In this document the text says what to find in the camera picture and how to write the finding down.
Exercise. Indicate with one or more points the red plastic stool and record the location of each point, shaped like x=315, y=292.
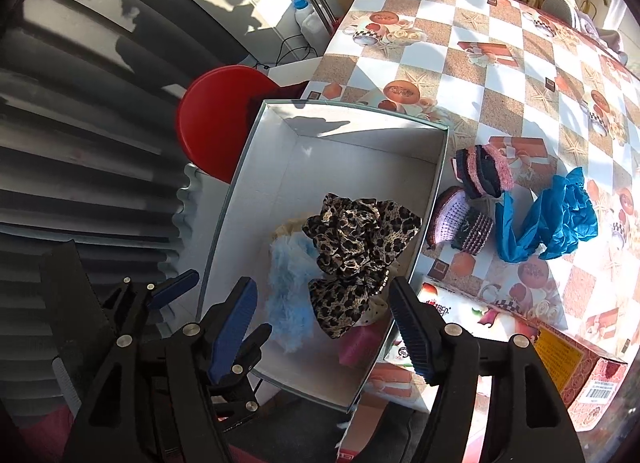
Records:
x=215, y=118

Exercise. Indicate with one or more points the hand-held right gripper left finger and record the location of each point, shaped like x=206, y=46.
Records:
x=232, y=330

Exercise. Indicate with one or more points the white polka dot scrunchie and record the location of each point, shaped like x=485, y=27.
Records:
x=374, y=310

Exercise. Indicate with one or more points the purple and black knit cap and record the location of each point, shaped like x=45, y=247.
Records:
x=460, y=220

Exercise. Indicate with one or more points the floral tissue pack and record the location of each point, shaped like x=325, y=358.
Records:
x=465, y=313

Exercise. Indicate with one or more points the light blue feather scrunchie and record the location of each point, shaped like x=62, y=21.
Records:
x=290, y=283

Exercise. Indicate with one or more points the white plastic bottle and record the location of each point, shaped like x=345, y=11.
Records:
x=310, y=18

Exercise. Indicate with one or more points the person's dark clothing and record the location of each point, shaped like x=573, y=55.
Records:
x=300, y=425

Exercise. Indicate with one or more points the leopard print scrunchie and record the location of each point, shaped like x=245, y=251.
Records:
x=355, y=248

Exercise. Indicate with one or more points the red patterned carton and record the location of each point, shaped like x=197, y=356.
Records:
x=570, y=363

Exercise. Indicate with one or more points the large pink sponge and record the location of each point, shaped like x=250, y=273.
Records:
x=360, y=348

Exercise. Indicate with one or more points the pink and black knit cap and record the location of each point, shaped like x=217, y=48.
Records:
x=482, y=170

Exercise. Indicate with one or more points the grey cardboard box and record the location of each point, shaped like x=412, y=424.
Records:
x=280, y=168

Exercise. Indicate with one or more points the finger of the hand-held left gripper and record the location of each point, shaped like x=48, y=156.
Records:
x=252, y=348
x=172, y=288

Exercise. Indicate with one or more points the grey slipper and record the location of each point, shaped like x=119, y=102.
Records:
x=562, y=8

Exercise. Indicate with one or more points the blue mesh cloth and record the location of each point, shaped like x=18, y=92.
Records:
x=550, y=218

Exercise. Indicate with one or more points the grey ribbed panel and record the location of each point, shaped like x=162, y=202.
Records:
x=75, y=168

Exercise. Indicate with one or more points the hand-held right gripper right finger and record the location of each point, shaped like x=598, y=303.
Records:
x=410, y=333

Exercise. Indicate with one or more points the pile of pale clothes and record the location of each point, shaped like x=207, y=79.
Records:
x=607, y=40

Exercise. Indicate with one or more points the beige knit cloth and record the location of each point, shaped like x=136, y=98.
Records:
x=289, y=230

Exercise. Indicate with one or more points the checkered printed tablecloth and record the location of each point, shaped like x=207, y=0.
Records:
x=475, y=68

